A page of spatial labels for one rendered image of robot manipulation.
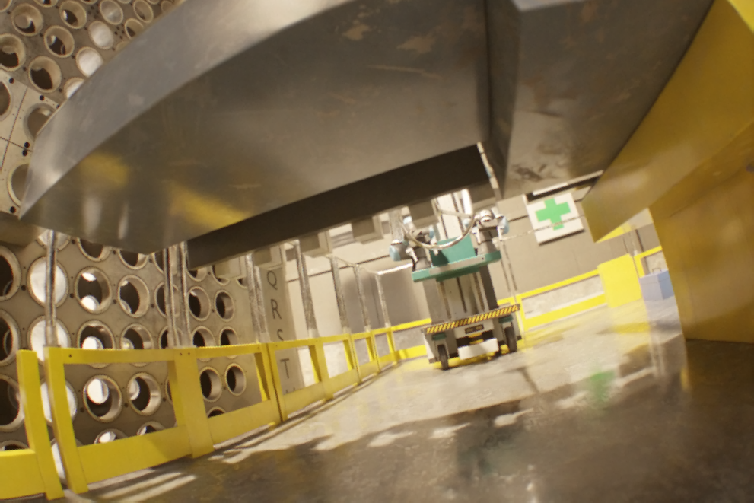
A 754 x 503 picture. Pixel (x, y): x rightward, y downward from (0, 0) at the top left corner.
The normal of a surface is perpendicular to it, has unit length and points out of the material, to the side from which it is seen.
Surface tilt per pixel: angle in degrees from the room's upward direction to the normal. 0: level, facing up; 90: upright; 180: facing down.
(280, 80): 180
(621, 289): 90
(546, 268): 90
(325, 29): 180
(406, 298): 90
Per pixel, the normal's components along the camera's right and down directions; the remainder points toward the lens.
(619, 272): -0.52, -0.17
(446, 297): -0.17, -0.28
